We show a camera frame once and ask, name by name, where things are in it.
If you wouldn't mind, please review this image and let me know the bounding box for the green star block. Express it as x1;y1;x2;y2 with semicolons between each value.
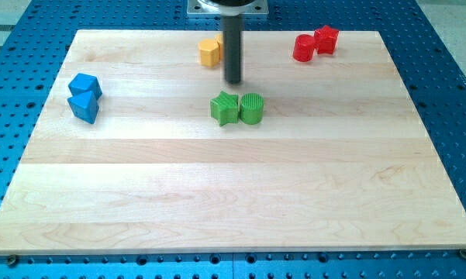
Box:
210;91;239;126

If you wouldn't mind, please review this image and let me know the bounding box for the green cylinder block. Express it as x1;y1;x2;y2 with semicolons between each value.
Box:
240;93;264;125

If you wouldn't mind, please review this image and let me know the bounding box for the yellow hexagon block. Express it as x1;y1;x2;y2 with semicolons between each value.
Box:
198;39;220;67

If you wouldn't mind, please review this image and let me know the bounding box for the yellow block behind rod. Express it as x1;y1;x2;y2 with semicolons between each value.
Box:
215;33;223;60

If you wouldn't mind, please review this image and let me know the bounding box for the light wooden board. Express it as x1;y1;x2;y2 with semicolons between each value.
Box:
0;29;466;255

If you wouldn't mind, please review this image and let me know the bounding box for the red cylinder block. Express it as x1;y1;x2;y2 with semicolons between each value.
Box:
292;34;315;62

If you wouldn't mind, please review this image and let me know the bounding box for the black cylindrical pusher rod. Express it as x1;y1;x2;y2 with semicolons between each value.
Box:
221;15;243;84

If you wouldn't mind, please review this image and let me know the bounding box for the red star block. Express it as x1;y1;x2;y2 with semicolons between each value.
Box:
314;25;339;55

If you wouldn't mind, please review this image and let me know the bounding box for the silver robot mounting plate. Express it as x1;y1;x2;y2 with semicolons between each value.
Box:
187;0;269;18

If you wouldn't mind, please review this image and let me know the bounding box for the blue triangular block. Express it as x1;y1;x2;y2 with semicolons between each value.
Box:
67;91;99;124

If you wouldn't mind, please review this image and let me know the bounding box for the blue cube block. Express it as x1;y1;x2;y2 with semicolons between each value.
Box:
68;73;102;99

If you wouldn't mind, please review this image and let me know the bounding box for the left board corner screw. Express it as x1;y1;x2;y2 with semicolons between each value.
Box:
5;255;18;266

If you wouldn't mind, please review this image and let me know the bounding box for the board corner screw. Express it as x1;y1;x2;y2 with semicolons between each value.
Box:
5;255;18;266
457;249;466;260

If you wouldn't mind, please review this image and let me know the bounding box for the right board corner screw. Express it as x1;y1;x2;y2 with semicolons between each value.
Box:
457;249;466;260

